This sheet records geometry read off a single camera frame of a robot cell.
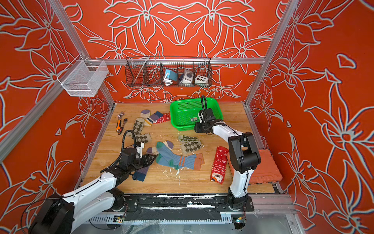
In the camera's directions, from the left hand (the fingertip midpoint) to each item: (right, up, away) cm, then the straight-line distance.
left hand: (155, 156), depth 85 cm
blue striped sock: (+22, -4, +1) cm, 22 cm away
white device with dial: (+20, +49, +6) cm, 53 cm away
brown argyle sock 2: (+21, +5, +8) cm, 23 cm away
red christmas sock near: (+39, -6, +1) cm, 39 cm away
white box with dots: (+28, +49, +10) cm, 57 cm away
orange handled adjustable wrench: (-32, +19, +22) cm, 43 cm away
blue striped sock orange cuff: (+6, -1, +2) cm, 7 cm away
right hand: (+24, +17, +10) cm, 31 cm away
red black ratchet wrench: (-28, +15, +19) cm, 37 cm away
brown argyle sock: (-16, +15, +19) cm, 29 cm away
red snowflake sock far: (+3, +23, +25) cm, 34 cm away
